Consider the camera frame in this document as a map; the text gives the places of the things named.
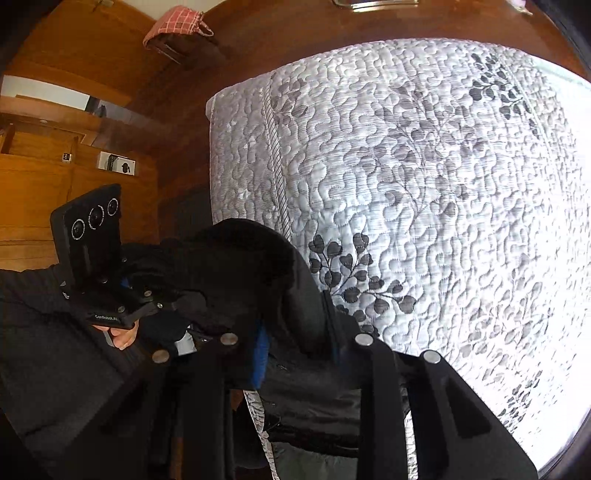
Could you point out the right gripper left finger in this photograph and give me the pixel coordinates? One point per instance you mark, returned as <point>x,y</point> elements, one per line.
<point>192,423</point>

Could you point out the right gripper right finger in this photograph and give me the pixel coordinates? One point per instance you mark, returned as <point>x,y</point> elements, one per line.
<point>456,435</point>

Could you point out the black pants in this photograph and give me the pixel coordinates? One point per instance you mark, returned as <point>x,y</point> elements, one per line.
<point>57,371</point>

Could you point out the person's left hand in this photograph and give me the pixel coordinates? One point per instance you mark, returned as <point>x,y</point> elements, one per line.
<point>119,338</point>

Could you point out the red checkered cloth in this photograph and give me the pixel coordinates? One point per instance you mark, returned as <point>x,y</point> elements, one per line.
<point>179,20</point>

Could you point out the grey quilted floral bedspread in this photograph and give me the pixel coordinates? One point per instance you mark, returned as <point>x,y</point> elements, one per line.
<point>440,191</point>

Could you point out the wall power outlet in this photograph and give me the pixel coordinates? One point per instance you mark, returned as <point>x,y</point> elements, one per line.
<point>115,163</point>

